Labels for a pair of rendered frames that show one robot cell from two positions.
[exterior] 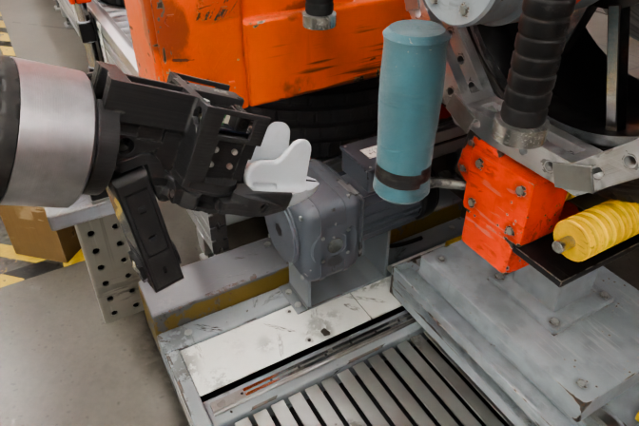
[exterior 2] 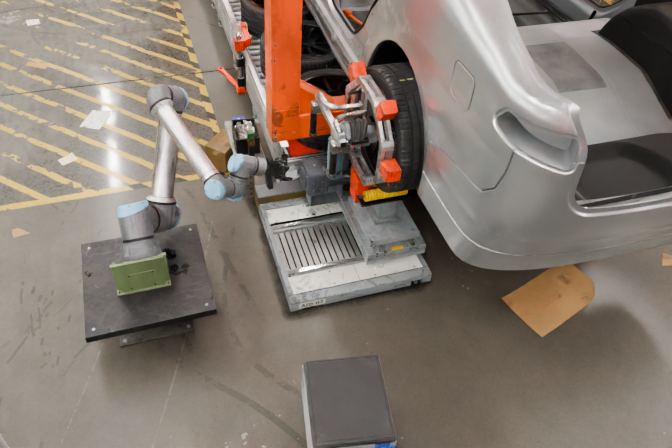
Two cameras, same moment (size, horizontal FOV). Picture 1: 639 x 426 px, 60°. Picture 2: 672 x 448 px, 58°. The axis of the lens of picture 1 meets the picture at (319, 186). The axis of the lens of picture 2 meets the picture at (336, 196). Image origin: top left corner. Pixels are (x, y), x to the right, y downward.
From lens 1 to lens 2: 261 cm
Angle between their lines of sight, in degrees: 11
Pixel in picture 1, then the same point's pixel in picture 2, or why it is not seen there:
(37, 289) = not seen: hidden behind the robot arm
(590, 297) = (393, 216)
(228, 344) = (281, 211)
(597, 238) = (369, 196)
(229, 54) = (294, 125)
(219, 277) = (281, 189)
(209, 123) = (280, 167)
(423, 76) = not seen: hidden behind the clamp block
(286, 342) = (300, 214)
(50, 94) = (262, 164)
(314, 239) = (310, 183)
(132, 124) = (270, 166)
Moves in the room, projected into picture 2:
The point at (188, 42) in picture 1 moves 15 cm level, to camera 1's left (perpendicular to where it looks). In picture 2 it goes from (282, 121) to (257, 117)
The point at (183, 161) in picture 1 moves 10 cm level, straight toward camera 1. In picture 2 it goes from (276, 172) to (276, 185)
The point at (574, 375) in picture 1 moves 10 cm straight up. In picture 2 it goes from (374, 234) to (376, 222)
